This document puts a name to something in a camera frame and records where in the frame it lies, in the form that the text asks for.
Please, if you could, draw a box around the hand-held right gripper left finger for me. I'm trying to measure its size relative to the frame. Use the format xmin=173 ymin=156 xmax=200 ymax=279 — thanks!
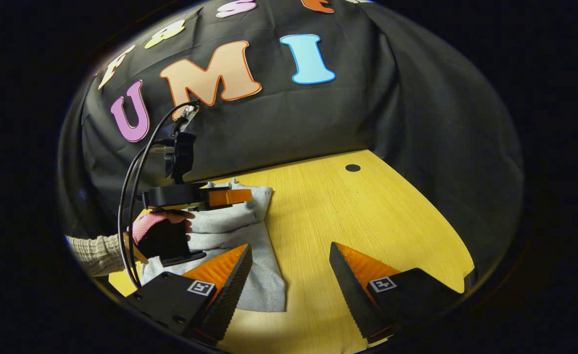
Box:
xmin=124 ymin=243 xmax=254 ymax=345

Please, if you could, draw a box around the black backdrop cloth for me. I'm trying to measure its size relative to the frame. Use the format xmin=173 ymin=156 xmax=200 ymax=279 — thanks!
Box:
xmin=58 ymin=0 xmax=523 ymax=276

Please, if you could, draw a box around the grey zip-neck sweater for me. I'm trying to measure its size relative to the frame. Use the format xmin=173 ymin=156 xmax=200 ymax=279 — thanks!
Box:
xmin=139 ymin=178 xmax=287 ymax=313

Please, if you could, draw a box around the black cable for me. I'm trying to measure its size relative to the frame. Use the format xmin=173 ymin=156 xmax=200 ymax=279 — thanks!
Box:
xmin=118 ymin=101 xmax=201 ymax=289
xmin=128 ymin=140 xmax=176 ymax=286

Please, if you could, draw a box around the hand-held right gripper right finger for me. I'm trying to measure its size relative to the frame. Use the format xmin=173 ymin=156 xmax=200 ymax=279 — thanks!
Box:
xmin=329 ymin=241 xmax=462 ymax=345

